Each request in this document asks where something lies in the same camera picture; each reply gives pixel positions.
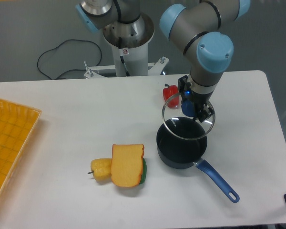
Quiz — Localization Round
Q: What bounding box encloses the red toy bell pepper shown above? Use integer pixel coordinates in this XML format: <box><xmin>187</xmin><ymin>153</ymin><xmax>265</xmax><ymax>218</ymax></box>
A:
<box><xmin>163</xmin><ymin>84</ymin><xmax>179</xmax><ymax>109</ymax></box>

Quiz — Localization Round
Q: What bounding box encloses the black cable on floor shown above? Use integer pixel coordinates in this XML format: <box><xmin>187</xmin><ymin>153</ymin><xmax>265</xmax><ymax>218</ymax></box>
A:
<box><xmin>37</xmin><ymin>39</ymin><xmax>102</xmax><ymax>80</ymax></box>

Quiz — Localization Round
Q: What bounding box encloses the dark pot blue handle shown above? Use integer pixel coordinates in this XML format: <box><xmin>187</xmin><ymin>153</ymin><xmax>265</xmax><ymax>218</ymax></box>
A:
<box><xmin>156</xmin><ymin>117</ymin><xmax>240</xmax><ymax>203</ymax></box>

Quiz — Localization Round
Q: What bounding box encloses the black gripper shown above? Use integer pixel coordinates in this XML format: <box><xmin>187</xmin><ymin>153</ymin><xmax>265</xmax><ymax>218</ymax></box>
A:
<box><xmin>177</xmin><ymin>75</ymin><xmax>215</xmax><ymax>122</ymax></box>

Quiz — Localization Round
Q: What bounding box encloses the glass pot lid blue knob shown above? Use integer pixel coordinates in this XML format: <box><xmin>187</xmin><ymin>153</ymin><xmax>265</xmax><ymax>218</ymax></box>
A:
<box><xmin>161</xmin><ymin>93</ymin><xmax>216</xmax><ymax>141</ymax></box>

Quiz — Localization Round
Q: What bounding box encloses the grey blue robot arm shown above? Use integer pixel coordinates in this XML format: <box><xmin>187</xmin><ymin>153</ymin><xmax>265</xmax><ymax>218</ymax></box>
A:
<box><xmin>75</xmin><ymin>0</ymin><xmax>251</xmax><ymax>122</ymax></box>

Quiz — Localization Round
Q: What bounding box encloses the toy sandwich bread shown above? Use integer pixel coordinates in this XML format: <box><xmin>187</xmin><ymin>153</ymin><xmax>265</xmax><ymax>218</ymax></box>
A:
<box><xmin>111</xmin><ymin>144</ymin><xmax>147</xmax><ymax>188</ymax></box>

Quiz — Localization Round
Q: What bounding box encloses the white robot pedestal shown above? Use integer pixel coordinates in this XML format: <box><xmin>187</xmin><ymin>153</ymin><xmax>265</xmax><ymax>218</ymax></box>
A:
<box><xmin>84</xmin><ymin>13</ymin><xmax>169</xmax><ymax>79</ymax></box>

